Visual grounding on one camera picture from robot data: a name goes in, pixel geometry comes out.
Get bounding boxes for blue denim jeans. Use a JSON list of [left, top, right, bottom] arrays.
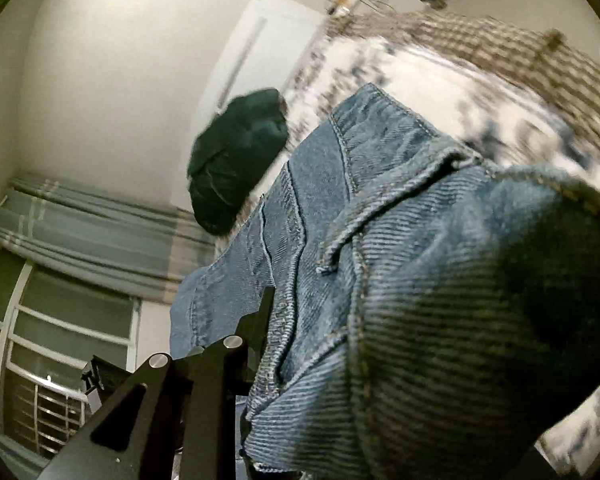
[[168, 82, 600, 480]]

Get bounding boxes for grey striped curtain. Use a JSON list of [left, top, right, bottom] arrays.
[[0, 176, 215, 304]]

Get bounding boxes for dark green comforter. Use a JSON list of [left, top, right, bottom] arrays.
[[187, 88, 288, 236]]

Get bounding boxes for white headboard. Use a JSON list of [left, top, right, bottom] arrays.
[[170, 0, 326, 211]]

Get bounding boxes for floral bed blanket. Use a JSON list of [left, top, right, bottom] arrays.
[[214, 14, 600, 476]]

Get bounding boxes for brown checkered bed sheet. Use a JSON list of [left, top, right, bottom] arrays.
[[326, 11, 600, 155]]

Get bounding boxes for window with white frame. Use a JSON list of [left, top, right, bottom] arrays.
[[0, 247, 140, 460]]

